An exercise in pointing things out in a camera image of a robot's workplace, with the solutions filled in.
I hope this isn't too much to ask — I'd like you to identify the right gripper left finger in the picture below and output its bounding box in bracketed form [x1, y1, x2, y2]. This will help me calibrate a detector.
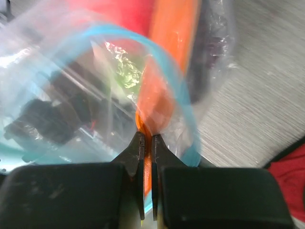
[0, 132, 145, 229]

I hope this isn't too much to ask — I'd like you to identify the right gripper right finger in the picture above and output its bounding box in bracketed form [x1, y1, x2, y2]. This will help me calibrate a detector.
[152, 135, 293, 229]

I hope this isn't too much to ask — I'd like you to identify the clear zip top bag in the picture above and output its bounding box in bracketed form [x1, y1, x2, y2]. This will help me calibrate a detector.
[0, 0, 239, 213]

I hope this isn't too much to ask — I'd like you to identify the green toy fruit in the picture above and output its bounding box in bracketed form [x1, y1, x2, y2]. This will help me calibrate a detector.
[115, 54, 144, 93]

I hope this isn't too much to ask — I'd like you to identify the orange papaya slice toy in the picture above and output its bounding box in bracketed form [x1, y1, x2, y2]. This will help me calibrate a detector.
[135, 0, 202, 195]

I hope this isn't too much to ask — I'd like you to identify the red toy apple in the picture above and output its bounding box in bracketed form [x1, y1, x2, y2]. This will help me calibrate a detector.
[65, 0, 155, 37]

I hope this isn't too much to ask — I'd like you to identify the red and black folded cloth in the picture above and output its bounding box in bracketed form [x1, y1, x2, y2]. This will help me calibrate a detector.
[264, 137, 305, 222]

